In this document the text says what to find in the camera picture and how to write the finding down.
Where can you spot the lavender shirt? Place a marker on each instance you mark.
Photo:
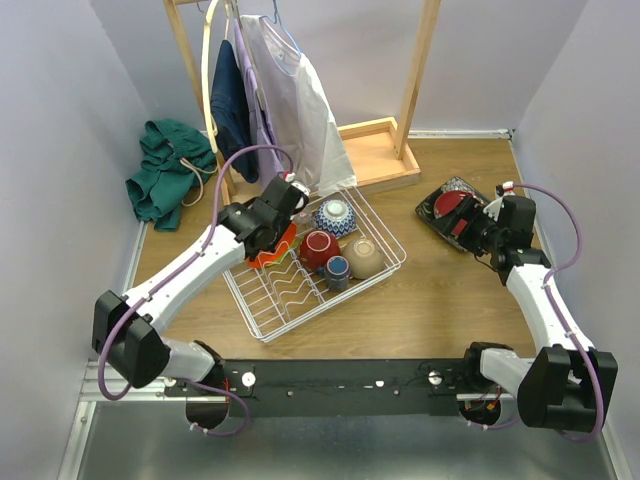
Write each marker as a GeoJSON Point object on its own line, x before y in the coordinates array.
{"type": "Point", "coordinates": [260, 129]}

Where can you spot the clear glass cup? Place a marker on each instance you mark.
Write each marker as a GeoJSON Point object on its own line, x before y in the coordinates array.
{"type": "Point", "coordinates": [304, 221]}

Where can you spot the orange plate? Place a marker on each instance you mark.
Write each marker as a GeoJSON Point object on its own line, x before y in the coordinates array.
{"type": "Point", "coordinates": [289, 235]}

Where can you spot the navy blue garment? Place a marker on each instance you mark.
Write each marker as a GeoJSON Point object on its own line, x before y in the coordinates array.
{"type": "Point", "coordinates": [229, 104]}

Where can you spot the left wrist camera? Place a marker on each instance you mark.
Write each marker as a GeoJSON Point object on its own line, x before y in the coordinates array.
{"type": "Point", "coordinates": [291, 179]}

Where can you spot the aluminium frame rail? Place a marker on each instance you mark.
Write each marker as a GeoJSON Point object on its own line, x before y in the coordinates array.
{"type": "Point", "coordinates": [85, 410]}

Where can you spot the red floral oval plate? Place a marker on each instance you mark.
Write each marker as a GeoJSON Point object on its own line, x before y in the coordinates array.
{"type": "Point", "coordinates": [448, 201]}

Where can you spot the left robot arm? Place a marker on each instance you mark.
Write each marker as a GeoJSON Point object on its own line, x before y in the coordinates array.
{"type": "Point", "coordinates": [128, 329]}

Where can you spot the black floral square plate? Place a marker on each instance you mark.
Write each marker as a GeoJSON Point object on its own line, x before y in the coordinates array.
{"type": "Point", "coordinates": [424, 210]}

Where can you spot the red bowl upside down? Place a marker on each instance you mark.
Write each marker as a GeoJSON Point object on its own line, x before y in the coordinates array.
{"type": "Point", "coordinates": [316, 248]}

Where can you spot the lime green plate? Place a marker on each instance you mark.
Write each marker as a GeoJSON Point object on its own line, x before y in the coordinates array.
{"type": "Point", "coordinates": [265, 259]}

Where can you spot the blue wire hanger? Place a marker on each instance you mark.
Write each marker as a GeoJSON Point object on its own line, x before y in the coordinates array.
{"type": "Point", "coordinates": [276, 27]}

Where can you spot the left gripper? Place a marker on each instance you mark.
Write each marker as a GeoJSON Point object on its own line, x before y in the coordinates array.
{"type": "Point", "coordinates": [273, 240]}

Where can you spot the blue white patterned bowl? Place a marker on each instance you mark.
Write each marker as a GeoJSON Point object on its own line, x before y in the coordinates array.
{"type": "Point", "coordinates": [336, 217]}

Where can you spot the wooden clothes rack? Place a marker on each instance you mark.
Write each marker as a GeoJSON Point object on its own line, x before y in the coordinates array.
{"type": "Point", "coordinates": [378, 149]}

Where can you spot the green hoodie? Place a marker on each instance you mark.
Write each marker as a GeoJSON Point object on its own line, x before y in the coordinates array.
{"type": "Point", "coordinates": [177, 158]}

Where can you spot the white wire dish rack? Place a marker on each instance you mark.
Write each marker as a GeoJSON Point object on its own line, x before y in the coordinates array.
{"type": "Point", "coordinates": [276, 298]}

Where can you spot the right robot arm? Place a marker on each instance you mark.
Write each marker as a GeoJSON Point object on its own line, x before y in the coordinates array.
{"type": "Point", "coordinates": [569, 384]}

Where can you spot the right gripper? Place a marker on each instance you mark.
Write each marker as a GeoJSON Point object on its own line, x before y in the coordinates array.
{"type": "Point", "coordinates": [489, 212]}

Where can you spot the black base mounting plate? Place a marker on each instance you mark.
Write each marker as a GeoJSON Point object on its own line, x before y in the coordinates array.
{"type": "Point", "coordinates": [353, 387]}

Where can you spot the beige ceramic bowl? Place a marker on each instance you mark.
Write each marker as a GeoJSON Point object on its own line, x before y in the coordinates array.
{"type": "Point", "coordinates": [364, 257]}

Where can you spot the dark blue cup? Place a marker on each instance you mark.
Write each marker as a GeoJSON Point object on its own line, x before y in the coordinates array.
{"type": "Point", "coordinates": [337, 272]}

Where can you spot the white t-shirt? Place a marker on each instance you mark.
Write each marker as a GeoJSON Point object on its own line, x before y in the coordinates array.
{"type": "Point", "coordinates": [300, 115]}

